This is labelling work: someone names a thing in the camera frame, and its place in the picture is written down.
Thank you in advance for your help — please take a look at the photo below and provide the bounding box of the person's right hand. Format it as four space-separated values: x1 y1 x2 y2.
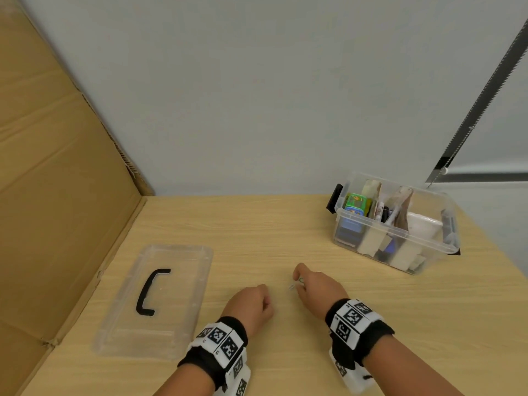
291 262 351 321

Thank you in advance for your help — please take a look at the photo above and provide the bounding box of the person's left hand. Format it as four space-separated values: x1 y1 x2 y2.
221 283 276 339

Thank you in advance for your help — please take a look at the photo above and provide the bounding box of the clear lid with black handle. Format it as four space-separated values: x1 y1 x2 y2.
90 243 215 362

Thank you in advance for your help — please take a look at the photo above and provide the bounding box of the white marker black cap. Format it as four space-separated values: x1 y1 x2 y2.
384 203 403 227

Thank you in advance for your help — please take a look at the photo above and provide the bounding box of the clear plastic storage box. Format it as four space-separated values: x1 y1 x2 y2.
326 170 462 277

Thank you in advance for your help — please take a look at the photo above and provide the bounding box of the person's right forearm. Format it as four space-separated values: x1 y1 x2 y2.
362 335 468 396

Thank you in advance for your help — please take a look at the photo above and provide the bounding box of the person's left forearm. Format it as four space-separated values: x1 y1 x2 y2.
151 363 218 396

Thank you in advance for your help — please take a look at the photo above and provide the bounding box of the black right wristband with tags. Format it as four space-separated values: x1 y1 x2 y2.
324 298 396 371

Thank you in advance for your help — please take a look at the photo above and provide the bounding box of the black wristband with tags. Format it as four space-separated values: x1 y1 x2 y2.
176 316 250 393
324 298 396 371

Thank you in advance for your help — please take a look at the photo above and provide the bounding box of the black left wristband with tags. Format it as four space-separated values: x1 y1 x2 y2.
176 316 250 393

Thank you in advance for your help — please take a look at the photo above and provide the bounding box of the wooden table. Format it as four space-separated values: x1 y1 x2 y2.
19 194 528 396

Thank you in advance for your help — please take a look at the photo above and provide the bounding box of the brown cardboard panel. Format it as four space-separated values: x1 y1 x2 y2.
0 0 156 396

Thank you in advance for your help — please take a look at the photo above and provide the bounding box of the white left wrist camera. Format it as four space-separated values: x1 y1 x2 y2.
213 350 252 396

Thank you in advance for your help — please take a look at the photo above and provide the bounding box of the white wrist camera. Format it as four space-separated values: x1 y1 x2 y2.
213 350 252 396
328 345 377 395

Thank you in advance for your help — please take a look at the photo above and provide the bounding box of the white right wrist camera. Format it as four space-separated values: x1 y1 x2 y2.
328 345 377 395

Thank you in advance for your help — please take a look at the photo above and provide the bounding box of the grey horizontal wall rail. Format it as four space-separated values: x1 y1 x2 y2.
440 166 528 183

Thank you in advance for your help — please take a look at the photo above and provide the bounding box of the black perforated wall strip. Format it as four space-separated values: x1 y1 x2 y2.
425 16 528 189

